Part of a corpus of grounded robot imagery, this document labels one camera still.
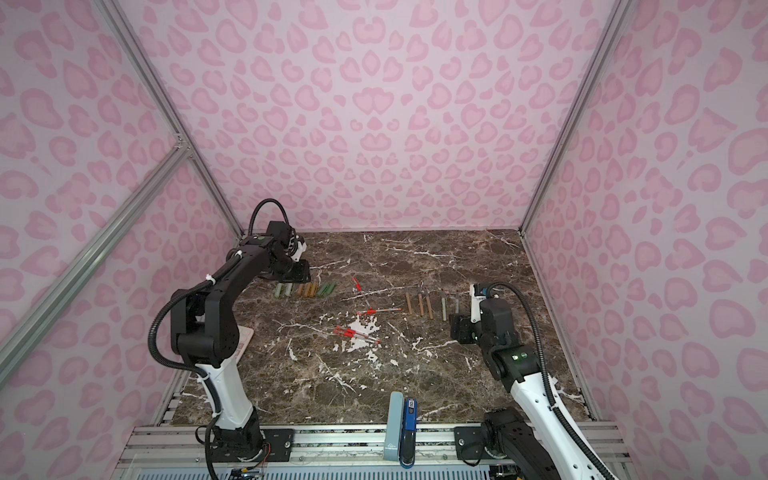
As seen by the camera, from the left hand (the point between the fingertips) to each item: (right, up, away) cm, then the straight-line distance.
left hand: (306, 275), depth 96 cm
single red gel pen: (+21, -12, +2) cm, 24 cm away
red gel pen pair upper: (+11, -17, -2) cm, 20 cm away
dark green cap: (+4, -5, +8) cm, 10 cm away
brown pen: (+37, -9, +3) cm, 38 cm away
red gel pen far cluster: (+16, -5, +8) cm, 19 cm away
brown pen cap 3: (0, -5, +8) cm, 9 cm away
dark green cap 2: (+6, -5, +8) cm, 11 cm away
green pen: (+44, -11, +2) cm, 46 cm away
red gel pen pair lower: (+14, -18, -3) cm, 22 cm away
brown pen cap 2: (-2, -5, +8) cm, 10 cm away
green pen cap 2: (-9, -5, +8) cm, 13 cm away
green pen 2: (+49, -10, +2) cm, 50 cm away
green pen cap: (-12, -6, +8) cm, 15 cm away
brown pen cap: (-4, -5, +8) cm, 10 cm away
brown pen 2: (+39, -11, +2) cm, 41 cm away
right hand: (+46, -10, -16) cm, 50 cm away
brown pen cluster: (+33, -9, +3) cm, 34 cm away
